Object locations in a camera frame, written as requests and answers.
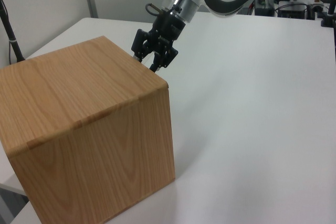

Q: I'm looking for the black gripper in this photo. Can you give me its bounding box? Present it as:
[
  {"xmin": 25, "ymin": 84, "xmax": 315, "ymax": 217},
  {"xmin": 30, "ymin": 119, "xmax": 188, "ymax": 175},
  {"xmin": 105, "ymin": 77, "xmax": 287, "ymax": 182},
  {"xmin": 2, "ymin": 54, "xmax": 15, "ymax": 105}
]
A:
[{"xmin": 131, "ymin": 11, "xmax": 187, "ymax": 73}]

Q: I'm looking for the wooden drawer cabinet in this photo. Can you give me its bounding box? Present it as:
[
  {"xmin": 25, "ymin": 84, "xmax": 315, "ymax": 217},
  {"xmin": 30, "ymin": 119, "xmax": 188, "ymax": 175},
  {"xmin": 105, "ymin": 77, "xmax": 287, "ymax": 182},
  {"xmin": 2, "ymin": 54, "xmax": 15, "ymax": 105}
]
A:
[{"xmin": 0, "ymin": 36, "xmax": 176, "ymax": 224}]

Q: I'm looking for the black background lab device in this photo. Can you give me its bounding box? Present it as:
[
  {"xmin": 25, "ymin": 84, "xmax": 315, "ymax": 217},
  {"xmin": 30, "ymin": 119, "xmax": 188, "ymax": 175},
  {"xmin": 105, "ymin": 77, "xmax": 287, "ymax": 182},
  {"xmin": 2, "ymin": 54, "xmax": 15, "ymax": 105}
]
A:
[{"xmin": 275, "ymin": 0, "xmax": 316, "ymax": 20}]

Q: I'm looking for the black clamped stand pole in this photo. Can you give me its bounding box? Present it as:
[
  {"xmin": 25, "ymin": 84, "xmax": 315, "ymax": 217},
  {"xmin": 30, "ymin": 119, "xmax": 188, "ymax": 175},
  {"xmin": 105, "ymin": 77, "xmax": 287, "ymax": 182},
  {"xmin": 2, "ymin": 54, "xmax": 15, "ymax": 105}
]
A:
[{"xmin": 0, "ymin": 0, "xmax": 26, "ymax": 63}]

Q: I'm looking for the dark box with red cables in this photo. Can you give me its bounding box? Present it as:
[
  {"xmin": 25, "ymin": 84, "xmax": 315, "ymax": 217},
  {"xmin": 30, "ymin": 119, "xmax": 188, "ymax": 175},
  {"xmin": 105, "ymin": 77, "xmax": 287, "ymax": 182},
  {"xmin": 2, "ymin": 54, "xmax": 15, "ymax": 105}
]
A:
[{"xmin": 246, "ymin": 0, "xmax": 276, "ymax": 17}]

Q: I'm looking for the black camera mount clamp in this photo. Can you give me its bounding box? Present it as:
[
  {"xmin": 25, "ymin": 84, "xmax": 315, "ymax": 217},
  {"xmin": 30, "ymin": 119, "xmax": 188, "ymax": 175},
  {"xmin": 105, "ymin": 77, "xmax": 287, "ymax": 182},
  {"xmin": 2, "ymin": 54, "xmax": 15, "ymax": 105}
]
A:
[{"xmin": 312, "ymin": 0, "xmax": 336, "ymax": 28}]

